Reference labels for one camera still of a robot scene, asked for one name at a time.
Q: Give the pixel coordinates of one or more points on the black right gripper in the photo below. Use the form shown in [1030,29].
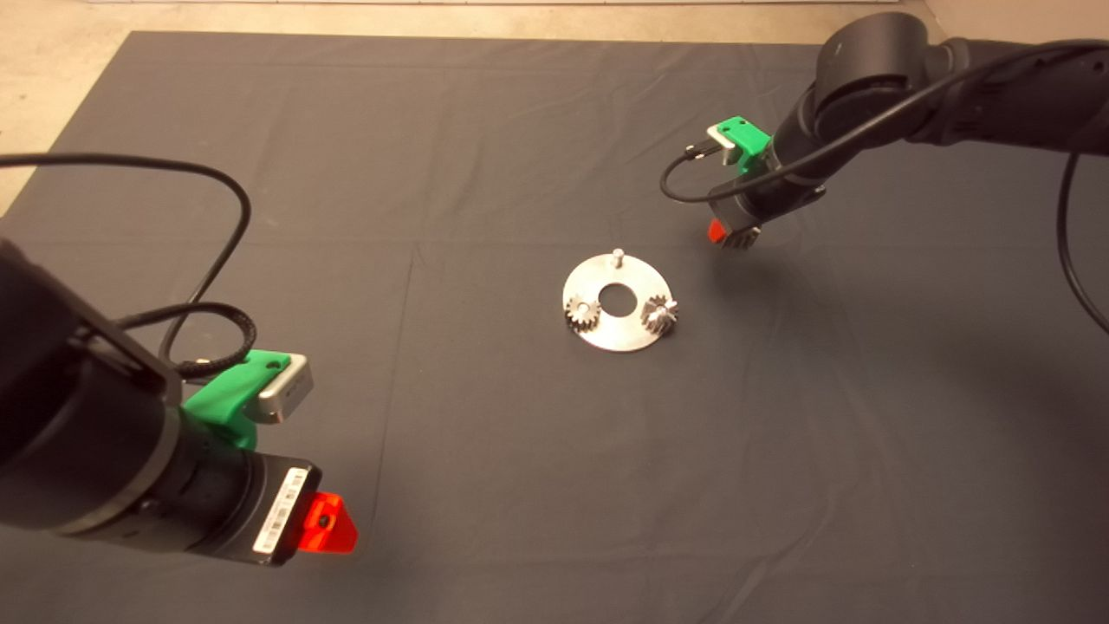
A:
[767,199]

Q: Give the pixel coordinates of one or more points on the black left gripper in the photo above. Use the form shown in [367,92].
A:
[234,503]

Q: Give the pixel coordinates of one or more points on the large steel gear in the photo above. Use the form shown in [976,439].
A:
[743,240]

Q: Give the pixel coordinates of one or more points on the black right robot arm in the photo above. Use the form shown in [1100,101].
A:
[875,52]

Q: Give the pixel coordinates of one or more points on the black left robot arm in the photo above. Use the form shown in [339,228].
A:
[69,416]

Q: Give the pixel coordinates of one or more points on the small steel gear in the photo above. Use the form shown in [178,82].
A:
[660,316]
[583,314]

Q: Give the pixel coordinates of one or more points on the round metal plate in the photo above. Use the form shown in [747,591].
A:
[619,334]

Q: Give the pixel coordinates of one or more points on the silver right camera box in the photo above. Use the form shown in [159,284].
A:
[721,134]

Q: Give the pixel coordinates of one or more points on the silver camera box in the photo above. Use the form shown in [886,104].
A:
[721,134]
[290,394]

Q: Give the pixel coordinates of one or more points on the green right camera mount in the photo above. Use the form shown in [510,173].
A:
[747,134]

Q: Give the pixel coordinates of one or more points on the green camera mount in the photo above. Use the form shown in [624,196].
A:
[221,403]
[747,134]

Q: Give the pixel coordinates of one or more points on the silver left camera box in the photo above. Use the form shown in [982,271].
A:
[290,394]

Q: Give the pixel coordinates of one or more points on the green left camera mount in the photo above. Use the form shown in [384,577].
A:
[221,403]

